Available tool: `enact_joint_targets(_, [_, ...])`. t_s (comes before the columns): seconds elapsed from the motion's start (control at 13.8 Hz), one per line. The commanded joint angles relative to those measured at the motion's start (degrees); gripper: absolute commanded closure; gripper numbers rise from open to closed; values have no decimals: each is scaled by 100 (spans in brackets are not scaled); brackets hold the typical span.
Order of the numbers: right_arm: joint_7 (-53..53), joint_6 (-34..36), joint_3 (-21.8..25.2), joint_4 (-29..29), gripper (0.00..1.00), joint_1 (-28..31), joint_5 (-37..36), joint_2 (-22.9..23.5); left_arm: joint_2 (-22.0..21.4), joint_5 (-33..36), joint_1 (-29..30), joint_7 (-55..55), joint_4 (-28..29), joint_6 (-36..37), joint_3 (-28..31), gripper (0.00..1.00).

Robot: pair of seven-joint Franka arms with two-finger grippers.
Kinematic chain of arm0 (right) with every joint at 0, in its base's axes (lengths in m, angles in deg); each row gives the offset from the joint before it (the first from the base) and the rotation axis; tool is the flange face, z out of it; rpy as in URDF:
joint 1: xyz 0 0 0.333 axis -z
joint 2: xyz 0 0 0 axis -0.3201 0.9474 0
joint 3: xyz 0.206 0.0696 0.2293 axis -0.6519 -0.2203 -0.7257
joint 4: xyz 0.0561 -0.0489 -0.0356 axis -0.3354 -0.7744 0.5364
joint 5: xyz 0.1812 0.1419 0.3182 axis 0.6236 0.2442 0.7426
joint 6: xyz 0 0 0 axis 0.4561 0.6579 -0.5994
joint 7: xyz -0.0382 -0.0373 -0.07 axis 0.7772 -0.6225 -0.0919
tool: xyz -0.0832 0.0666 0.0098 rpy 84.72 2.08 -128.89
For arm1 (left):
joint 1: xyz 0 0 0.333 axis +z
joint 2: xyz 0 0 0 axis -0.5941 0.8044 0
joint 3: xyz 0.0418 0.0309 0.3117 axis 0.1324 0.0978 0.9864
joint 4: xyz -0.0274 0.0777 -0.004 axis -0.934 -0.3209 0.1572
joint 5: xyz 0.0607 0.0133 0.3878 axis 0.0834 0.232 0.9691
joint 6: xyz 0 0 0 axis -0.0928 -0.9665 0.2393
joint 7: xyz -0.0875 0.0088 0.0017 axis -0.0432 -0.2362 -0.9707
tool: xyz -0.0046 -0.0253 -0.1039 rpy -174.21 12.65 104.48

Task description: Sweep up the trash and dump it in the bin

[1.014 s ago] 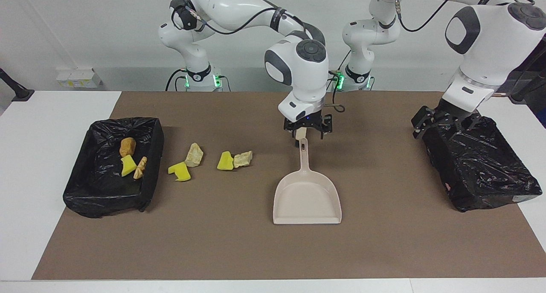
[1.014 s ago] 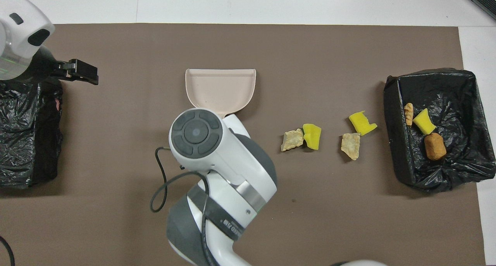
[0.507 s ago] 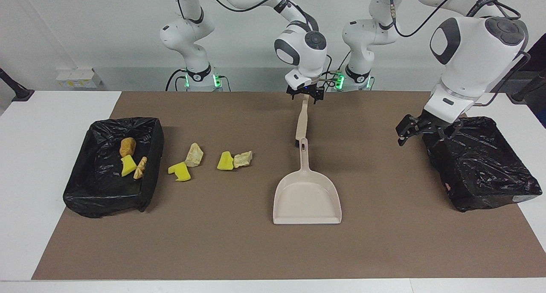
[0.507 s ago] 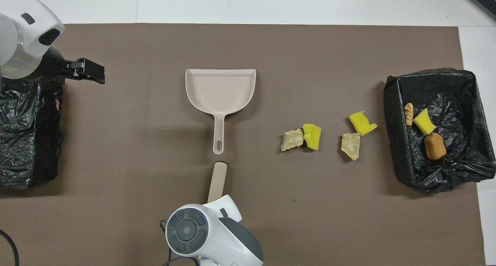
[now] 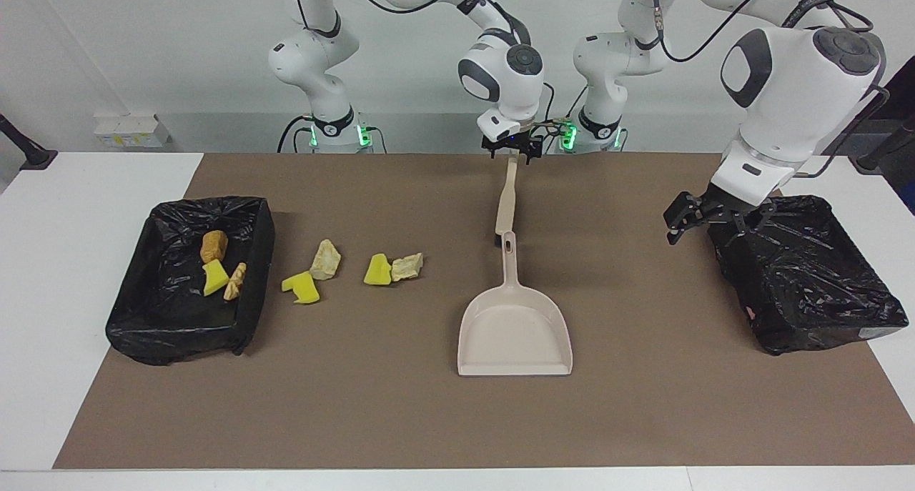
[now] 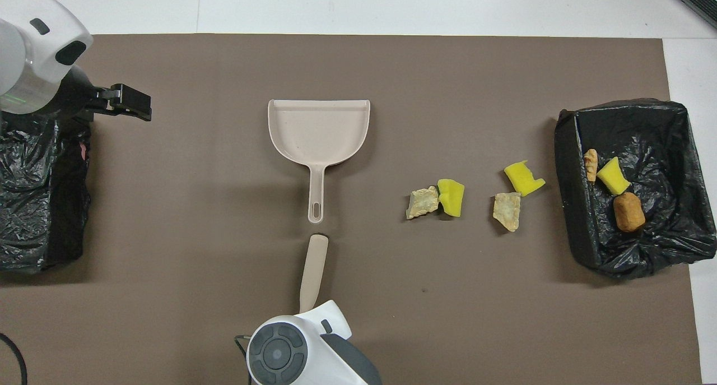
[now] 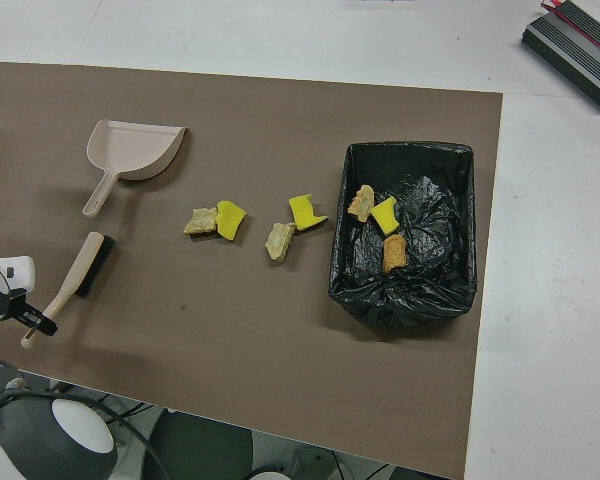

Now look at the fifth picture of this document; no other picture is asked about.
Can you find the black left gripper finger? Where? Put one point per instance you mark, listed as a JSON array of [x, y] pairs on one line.
[[761, 214], [683, 212]]

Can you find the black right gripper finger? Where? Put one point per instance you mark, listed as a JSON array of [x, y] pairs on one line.
[[493, 152], [532, 155]]

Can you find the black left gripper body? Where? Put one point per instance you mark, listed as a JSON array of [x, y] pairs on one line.
[[725, 205]]

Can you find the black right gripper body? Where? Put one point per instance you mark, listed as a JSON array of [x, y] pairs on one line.
[[511, 142]]

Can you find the beige hand brush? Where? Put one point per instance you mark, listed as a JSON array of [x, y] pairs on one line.
[[506, 205]]

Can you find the beige plastic dustpan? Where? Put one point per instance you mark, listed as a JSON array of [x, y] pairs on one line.
[[515, 334]]

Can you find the striped toy croissant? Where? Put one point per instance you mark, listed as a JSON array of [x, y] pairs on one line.
[[234, 282]]

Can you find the brown toy bread roll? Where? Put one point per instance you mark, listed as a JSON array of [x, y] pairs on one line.
[[213, 246]]

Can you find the yellow green sponge piece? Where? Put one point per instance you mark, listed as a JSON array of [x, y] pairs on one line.
[[214, 278]]

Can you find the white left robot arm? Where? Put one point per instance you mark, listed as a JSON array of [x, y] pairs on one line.
[[786, 83]]

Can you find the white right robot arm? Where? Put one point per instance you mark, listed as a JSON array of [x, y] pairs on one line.
[[500, 76]]

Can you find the bin with black trash bag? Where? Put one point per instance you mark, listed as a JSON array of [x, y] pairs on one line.
[[164, 319], [815, 284]]

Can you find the small beige foam chunk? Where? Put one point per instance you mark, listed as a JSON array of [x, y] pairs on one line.
[[406, 267]]

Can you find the black clamp stand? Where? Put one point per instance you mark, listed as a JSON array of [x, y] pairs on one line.
[[890, 148], [32, 155]]

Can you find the yellow sponge wedge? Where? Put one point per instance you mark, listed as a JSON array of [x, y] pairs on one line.
[[376, 271]]

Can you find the dark background panel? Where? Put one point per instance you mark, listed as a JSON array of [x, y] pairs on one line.
[[902, 98]]

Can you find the large beige foam chunk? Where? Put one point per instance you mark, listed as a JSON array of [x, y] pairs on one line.
[[324, 259]]

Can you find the notched yellow sponge piece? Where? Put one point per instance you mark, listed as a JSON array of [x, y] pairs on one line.
[[306, 289]]

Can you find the brown table mat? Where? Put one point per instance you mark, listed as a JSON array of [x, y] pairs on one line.
[[429, 419]]

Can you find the white wall power box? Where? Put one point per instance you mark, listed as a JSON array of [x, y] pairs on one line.
[[129, 130]]

